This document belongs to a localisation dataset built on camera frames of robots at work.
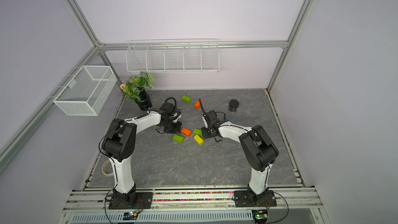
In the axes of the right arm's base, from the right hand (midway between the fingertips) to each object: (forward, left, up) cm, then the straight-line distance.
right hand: (205, 131), depth 96 cm
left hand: (-1, +15, 0) cm, 15 cm away
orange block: (+21, +6, +1) cm, 22 cm away
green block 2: (-5, +16, +1) cm, 17 cm away
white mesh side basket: (+13, +64, +25) cm, 70 cm away
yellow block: (-6, +4, +1) cm, 7 cm away
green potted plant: (+15, +40, +24) cm, 49 cm away
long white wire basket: (+40, +18, +28) cm, 52 cm away
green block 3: (-1, +5, +2) cm, 6 cm away
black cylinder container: (+19, -20, +3) cm, 27 cm away
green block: (+28, +14, -1) cm, 31 cm away
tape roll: (-24, +53, 0) cm, 59 cm away
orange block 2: (0, +12, +1) cm, 12 cm away
